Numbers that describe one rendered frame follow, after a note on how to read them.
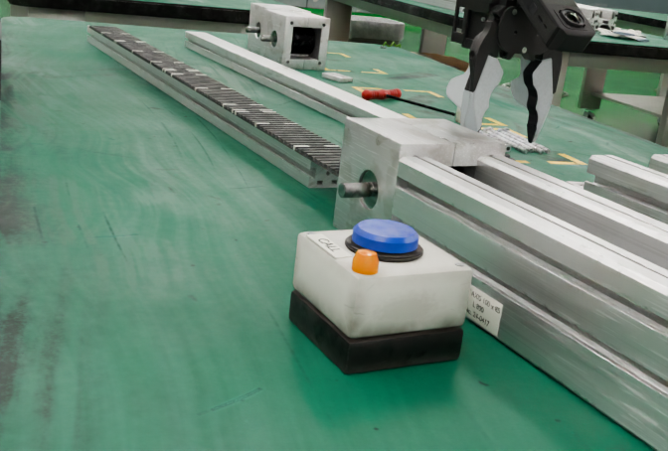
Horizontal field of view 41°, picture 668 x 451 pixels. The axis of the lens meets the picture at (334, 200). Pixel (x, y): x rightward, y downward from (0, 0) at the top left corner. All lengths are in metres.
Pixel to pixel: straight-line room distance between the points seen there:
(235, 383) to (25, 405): 0.11
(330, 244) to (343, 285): 0.04
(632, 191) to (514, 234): 0.22
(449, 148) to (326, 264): 0.21
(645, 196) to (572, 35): 0.18
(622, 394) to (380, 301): 0.14
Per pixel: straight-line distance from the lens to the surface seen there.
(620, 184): 0.77
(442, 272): 0.53
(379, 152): 0.70
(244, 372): 0.51
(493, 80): 0.94
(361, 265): 0.50
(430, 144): 0.69
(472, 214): 0.60
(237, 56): 1.56
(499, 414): 0.51
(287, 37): 1.65
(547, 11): 0.88
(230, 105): 1.07
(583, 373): 0.54
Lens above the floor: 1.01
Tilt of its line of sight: 16 degrees down
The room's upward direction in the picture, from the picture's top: 7 degrees clockwise
